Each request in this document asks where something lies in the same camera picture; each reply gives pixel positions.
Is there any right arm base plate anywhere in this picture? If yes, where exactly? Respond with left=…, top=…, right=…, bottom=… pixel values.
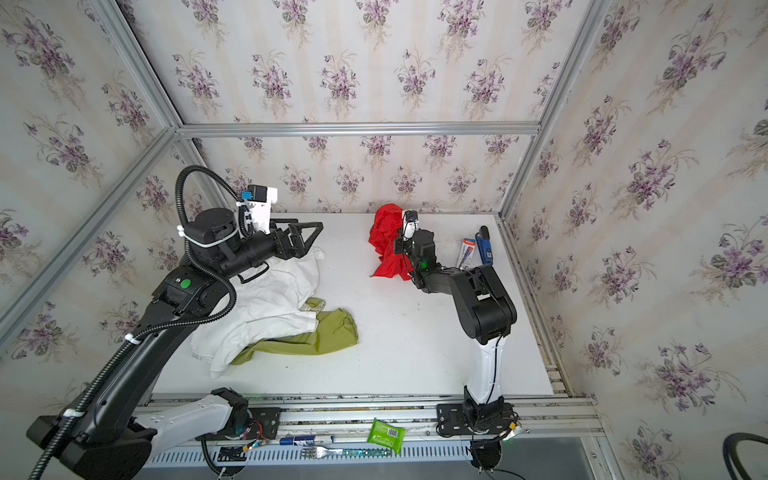
left=436, top=403, right=520, bottom=438

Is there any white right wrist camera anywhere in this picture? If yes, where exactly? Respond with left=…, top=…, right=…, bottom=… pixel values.
left=401, top=210, right=419, bottom=240

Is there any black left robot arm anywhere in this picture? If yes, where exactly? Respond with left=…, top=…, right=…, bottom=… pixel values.
left=27, top=206, right=324, bottom=479

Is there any black corrugated cable conduit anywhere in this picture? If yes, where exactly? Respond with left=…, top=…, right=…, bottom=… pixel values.
left=26, top=165, right=253, bottom=480

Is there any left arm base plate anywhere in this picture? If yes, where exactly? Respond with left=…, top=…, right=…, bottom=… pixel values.
left=222, top=407, right=282, bottom=441

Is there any green wipes packet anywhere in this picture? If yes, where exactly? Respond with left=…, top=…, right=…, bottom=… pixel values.
left=367, top=419, right=406, bottom=454

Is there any white slotted cable duct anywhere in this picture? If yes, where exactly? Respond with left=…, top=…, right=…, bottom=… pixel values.
left=143, top=442, right=475, bottom=468

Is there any green cloth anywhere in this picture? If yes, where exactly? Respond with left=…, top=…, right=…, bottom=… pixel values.
left=230, top=297, right=359, bottom=365

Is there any white red pen package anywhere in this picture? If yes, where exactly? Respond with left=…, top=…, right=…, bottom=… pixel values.
left=456, top=238, right=476, bottom=269

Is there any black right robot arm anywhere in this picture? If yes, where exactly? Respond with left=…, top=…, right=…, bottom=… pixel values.
left=394, top=226, right=517, bottom=428

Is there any red cloth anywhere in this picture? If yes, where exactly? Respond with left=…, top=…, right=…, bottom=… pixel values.
left=369, top=203, right=412, bottom=281

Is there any white cloth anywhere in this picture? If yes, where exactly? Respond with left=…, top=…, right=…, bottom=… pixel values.
left=191, top=247, right=325, bottom=379

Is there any blue black stapler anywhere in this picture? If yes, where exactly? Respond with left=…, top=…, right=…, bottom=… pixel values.
left=475, top=225, right=494, bottom=265

